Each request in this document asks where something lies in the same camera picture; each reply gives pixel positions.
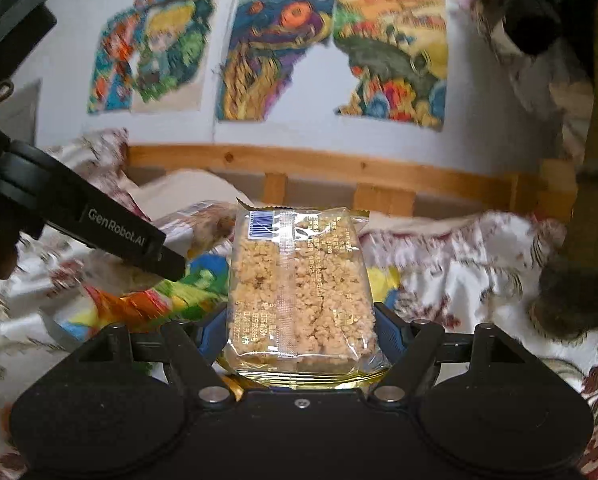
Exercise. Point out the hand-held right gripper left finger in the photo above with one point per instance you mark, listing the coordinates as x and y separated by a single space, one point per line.
211 337

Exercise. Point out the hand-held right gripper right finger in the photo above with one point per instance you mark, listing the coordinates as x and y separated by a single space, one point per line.
386 330

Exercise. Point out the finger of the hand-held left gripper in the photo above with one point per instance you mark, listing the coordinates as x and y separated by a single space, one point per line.
171 262

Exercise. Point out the clear rice crisp packet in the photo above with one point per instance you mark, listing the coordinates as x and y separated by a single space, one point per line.
299 290

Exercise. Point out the brown snack packet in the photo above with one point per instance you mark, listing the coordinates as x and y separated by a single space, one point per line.
199 227

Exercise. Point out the colourful drawing sheet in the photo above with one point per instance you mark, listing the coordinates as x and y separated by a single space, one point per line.
129 300

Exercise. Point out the cream cloth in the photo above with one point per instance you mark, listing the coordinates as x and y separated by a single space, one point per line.
189 187

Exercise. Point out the floral printed blanket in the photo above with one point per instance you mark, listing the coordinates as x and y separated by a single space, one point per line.
479 270

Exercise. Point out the white patterned cloth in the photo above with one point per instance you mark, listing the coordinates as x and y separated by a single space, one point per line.
539 80

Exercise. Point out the grey wall hatch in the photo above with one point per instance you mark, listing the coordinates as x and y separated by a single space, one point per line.
24 112

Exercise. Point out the blue climbing girl wall drawing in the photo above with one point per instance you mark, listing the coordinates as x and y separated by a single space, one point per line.
114 65

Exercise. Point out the wooden bed rail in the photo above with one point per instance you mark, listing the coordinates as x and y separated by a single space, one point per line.
329 162

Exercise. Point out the blond child wall drawing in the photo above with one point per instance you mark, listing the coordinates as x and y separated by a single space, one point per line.
174 55

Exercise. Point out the swirly night sky wall drawing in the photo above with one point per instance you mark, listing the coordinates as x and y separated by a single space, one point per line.
274 50

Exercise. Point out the landscape wall drawing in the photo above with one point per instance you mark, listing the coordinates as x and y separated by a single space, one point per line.
394 55

